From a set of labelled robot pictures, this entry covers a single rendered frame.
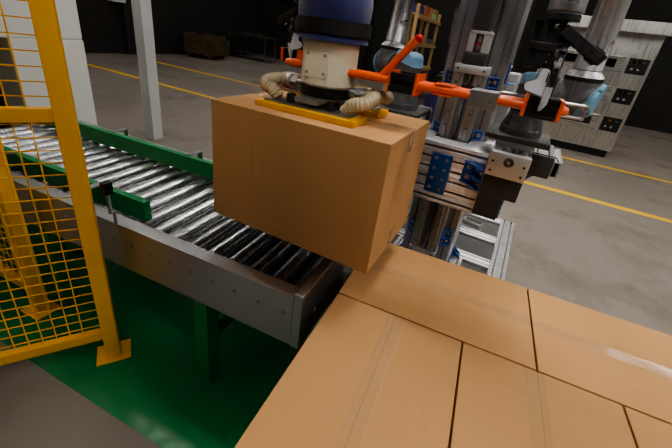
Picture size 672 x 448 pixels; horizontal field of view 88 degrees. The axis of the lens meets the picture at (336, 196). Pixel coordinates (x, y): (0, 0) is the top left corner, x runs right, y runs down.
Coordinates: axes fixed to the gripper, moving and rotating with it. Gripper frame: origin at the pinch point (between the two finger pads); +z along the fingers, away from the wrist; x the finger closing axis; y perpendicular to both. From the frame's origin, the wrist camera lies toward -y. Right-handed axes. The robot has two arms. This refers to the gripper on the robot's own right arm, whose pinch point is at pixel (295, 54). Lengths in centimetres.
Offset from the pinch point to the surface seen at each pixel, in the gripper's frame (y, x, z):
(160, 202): -39, -39, 66
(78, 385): -26, -89, 119
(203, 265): 12, -62, 62
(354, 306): 60, -47, 64
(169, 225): -20, -49, 65
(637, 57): 217, 556, -25
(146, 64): -248, 112, 47
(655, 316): 198, 110, 119
